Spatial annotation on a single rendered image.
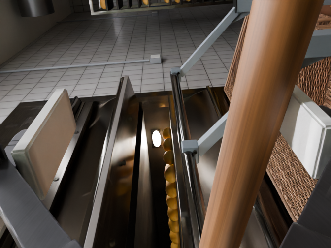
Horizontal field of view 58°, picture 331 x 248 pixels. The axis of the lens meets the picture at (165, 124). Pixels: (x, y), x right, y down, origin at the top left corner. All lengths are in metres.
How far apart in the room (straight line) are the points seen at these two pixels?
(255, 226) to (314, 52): 0.56
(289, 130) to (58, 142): 0.13
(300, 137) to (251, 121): 0.03
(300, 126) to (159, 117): 1.72
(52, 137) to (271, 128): 0.12
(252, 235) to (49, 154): 0.84
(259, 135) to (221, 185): 0.05
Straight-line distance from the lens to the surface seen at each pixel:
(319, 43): 0.61
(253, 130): 0.17
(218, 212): 0.21
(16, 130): 1.73
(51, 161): 0.17
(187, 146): 0.64
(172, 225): 1.67
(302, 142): 0.17
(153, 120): 1.87
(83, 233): 0.83
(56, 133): 0.18
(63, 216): 1.13
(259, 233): 0.96
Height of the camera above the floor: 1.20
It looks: level
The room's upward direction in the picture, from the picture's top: 95 degrees counter-clockwise
